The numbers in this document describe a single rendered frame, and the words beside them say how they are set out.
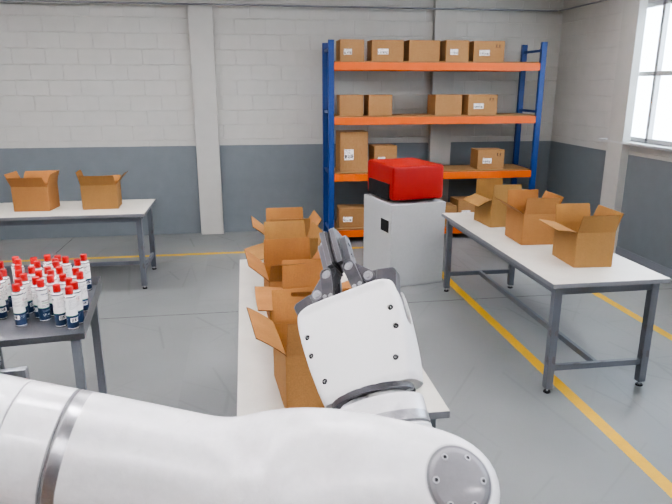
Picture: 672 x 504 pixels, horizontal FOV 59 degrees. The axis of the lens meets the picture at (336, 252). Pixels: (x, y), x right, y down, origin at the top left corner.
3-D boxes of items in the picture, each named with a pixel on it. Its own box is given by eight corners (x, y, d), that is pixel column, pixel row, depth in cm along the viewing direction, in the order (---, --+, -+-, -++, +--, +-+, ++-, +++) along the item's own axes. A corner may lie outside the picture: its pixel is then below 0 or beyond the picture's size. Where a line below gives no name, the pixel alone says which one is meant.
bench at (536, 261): (437, 289, 602) (441, 213, 582) (513, 285, 614) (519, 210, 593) (542, 397, 393) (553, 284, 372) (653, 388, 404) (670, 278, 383)
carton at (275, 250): (246, 304, 338) (243, 239, 328) (325, 298, 347) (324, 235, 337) (251, 334, 297) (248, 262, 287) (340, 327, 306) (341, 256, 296)
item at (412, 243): (362, 269, 668) (364, 159, 636) (411, 263, 688) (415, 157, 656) (389, 288, 605) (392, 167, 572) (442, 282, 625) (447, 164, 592)
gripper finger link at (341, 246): (353, 298, 59) (338, 241, 62) (383, 287, 58) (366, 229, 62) (341, 287, 56) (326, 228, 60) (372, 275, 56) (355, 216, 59)
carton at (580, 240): (532, 253, 441) (537, 203, 431) (590, 252, 445) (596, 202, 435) (558, 270, 400) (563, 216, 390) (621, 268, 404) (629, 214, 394)
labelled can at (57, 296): (67, 326, 281) (62, 285, 276) (55, 328, 279) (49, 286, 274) (67, 322, 286) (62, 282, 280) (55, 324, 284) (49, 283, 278)
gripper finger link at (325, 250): (322, 310, 60) (309, 252, 63) (351, 299, 59) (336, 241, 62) (309, 299, 57) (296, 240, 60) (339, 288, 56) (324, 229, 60)
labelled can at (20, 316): (16, 328, 279) (10, 286, 274) (14, 324, 283) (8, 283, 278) (29, 325, 283) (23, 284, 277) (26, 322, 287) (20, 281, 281)
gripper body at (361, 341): (339, 434, 56) (315, 326, 62) (441, 401, 54) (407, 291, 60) (307, 423, 50) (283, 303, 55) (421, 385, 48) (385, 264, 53)
